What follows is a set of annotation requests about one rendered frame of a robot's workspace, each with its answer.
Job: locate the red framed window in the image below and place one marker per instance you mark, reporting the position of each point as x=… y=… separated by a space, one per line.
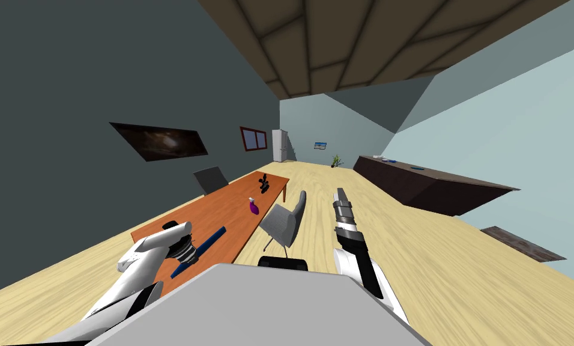
x=254 y=139

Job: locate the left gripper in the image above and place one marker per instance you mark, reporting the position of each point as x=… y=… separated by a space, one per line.
x=170 y=225

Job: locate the orange wooden table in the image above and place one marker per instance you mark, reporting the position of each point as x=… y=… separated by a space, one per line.
x=219 y=211

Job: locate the green potted plant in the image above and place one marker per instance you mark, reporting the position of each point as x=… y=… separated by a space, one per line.
x=336 y=161

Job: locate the small blue wall picture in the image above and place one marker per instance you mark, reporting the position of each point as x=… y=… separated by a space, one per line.
x=320 y=145

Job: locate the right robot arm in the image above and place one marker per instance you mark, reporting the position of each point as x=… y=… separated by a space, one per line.
x=352 y=240

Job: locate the light grey chair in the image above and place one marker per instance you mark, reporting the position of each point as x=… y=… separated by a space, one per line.
x=282 y=223

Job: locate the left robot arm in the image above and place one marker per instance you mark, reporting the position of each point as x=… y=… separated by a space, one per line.
x=140 y=262

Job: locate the white refrigerator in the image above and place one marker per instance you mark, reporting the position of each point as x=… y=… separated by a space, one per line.
x=280 y=145

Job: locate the purple bottle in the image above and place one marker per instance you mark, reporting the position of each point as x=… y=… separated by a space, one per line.
x=254 y=207

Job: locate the dark wall picture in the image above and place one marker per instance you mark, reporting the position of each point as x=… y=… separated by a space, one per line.
x=164 y=142

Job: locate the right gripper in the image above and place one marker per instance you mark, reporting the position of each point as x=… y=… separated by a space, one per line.
x=341 y=196

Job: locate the dark brown sideboard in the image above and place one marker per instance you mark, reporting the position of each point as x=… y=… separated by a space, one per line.
x=412 y=185

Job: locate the dark grey chair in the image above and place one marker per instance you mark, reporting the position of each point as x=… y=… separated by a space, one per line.
x=211 y=179

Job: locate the blue bar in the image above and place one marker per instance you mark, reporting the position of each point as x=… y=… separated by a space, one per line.
x=211 y=240

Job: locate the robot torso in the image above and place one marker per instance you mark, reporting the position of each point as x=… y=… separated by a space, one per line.
x=268 y=312

